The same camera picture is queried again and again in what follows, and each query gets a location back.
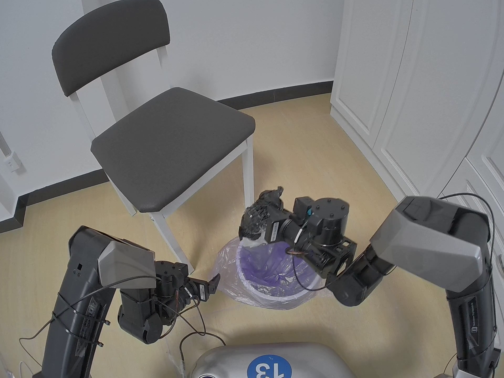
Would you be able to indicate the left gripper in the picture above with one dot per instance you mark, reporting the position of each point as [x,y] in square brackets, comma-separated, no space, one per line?
[195,291]

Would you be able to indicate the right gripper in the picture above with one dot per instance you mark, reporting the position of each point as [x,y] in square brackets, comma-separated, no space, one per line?
[291,232]

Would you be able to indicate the black plastic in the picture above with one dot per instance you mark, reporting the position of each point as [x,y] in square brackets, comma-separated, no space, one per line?
[260,211]

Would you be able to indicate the white printed wrapper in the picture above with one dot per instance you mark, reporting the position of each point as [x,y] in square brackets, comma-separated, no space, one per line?
[252,240]

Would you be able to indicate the purple plastic bag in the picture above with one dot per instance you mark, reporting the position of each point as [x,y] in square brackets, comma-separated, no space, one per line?
[260,266]

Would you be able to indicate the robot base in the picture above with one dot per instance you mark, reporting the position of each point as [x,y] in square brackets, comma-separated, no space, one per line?
[315,360]

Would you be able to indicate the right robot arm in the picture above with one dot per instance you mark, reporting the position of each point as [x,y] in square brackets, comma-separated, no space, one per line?
[425,242]

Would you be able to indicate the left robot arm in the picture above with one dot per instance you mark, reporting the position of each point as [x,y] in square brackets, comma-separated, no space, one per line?
[122,258]

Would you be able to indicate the white trash bin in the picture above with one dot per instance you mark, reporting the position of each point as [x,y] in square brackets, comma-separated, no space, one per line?
[271,301]

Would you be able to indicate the white wardrobe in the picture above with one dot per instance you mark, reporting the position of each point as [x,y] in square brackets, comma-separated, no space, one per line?
[393,93]

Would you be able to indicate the grey and white chair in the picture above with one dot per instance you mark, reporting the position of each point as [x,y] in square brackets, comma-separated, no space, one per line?
[110,30]

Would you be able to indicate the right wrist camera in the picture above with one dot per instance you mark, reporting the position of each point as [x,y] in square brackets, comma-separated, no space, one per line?
[303,207]

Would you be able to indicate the white wall socket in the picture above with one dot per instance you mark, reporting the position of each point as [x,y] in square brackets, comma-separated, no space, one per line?
[13,163]

